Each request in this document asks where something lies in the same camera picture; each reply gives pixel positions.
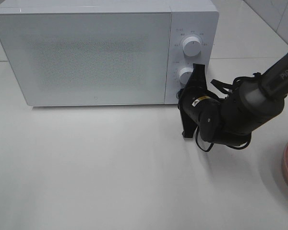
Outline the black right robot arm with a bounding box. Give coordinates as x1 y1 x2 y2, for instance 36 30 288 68
178 52 288 152

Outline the white microwave oven body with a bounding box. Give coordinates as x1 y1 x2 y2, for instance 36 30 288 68
0 0 219 104

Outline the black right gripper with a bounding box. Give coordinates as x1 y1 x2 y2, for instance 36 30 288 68
178 63 220 139

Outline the upper white power knob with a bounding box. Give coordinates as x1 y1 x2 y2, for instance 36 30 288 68
182 34 202 57

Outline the white microwave door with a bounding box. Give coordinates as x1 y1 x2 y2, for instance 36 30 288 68
0 13 170 106

